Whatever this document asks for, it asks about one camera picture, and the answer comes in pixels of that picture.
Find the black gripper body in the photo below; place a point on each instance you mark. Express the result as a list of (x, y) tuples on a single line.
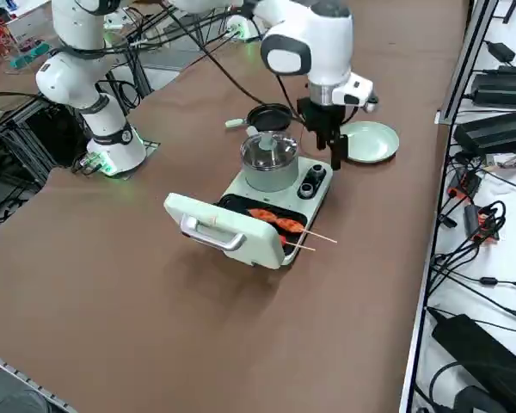
[(324, 118)]

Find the black control knob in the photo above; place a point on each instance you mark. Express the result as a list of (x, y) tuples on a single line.
[(317, 173), (306, 189)]

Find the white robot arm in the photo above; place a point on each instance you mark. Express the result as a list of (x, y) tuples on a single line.
[(81, 73), (245, 28)]

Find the mint green cooking pot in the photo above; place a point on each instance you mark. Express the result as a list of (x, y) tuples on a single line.
[(266, 180)]

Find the mint green cooking machine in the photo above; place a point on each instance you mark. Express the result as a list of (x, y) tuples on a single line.
[(262, 246)]

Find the mint green plate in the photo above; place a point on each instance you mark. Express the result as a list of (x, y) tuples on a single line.
[(370, 142)]

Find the glass pot lid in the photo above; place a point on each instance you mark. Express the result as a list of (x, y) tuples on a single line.
[(281, 148)]

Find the black frying pan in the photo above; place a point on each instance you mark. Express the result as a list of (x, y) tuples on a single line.
[(268, 118)]

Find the grilled meat skewer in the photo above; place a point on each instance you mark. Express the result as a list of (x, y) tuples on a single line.
[(290, 224)]

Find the sausage skewer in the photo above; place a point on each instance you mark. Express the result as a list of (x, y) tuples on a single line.
[(299, 246)]

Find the orange and black connector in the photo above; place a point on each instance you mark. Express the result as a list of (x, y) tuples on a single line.
[(462, 185), (485, 223)]

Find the flat black power adapter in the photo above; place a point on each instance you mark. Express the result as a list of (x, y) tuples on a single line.
[(494, 131)]

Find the ribbed black power adapter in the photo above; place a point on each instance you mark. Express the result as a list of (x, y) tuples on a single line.
[(505, 88)]

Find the small black power adapter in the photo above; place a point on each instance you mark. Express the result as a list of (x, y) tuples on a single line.
[(501, 51)]

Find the large black power adapter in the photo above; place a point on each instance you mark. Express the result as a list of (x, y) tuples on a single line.
[(477, 348)]

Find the teal plastic holder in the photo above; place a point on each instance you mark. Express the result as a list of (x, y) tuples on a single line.
[(28, 57)]

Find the aluminium frame rail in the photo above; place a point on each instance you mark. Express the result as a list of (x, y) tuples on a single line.
[(460, 77)]

